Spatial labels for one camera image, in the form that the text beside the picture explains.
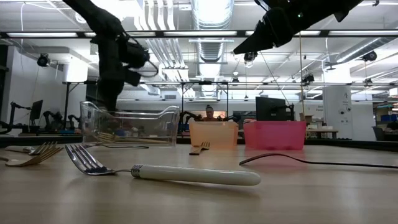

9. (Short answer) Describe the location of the black background table frame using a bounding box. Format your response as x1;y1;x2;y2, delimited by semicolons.
62;80;231;138

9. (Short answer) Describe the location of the black monitor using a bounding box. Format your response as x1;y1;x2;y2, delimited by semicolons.
29;99;44;123
255;96;295;122

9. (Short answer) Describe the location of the wooden background table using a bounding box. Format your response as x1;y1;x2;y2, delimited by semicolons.
306;128;340;140

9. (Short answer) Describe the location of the person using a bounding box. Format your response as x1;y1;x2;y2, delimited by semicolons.
201;105;218;122

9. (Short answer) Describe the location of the large silver duct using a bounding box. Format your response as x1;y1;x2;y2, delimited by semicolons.
335;37;398;65

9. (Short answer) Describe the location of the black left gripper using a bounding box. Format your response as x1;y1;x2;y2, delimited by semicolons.
98;34;150;113

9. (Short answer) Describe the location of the silver spiral duct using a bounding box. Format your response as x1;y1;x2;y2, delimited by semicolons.
190;0;234;63

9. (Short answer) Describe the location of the white column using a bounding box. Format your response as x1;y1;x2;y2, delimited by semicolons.
322;67;354;140

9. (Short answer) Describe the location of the yellow hanging cable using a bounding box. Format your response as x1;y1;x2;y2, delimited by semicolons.
298;30;308;139

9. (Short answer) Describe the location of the orange plastic bin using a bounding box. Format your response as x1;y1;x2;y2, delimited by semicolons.
188;121;239;149

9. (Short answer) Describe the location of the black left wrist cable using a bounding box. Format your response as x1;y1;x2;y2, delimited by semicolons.
141;58;159;78

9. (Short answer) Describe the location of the clear plastic bin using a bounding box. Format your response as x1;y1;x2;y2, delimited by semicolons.
80;101;180;147

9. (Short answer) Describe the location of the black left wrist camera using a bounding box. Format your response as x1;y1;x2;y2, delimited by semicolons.
124;70;142;88

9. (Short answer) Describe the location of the white-handled silver fork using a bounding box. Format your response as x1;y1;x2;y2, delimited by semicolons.
4;141;58;156
64;143;262;187

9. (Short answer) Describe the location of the black metal fork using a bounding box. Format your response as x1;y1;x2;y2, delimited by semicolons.
188;141;211;156
238;152;398;170
81;142;150;149

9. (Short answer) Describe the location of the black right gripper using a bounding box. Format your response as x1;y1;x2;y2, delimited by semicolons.
233;0;315;54

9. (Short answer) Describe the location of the storage shelf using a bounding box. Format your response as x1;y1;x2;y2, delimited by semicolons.
373;102;398;141

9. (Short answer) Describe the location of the red translucent plastic bin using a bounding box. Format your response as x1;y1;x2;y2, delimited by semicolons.
243;120;307;151

